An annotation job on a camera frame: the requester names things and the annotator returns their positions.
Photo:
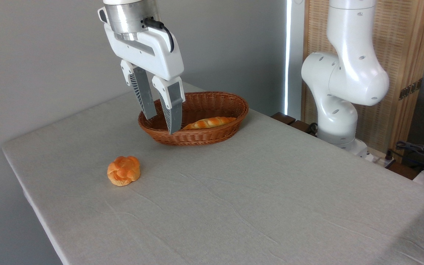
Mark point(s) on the brown wicker basket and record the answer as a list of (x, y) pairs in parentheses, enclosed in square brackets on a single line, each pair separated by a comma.
[(204, 138)]

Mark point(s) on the wooden rattan folding screen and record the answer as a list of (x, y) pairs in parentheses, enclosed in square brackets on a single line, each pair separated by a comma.
[(399, 36)]

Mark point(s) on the long orange bread loaf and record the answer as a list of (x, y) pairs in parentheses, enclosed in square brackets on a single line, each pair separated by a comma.
[(212, 122)]

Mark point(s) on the grey tablecloth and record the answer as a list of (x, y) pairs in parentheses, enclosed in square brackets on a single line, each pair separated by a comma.
[(271, 202)]

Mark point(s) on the white power strip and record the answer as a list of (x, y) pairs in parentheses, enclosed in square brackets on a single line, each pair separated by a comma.
[(381, 160)]

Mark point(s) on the metal screen hinge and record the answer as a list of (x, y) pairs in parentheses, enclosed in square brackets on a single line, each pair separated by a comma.
[(410, 89)]

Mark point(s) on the round orange bread bun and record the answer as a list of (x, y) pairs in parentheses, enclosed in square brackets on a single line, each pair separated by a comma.
[(123, 171)]

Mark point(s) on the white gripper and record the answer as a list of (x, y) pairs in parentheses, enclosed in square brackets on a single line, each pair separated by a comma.
[(149, 51)]

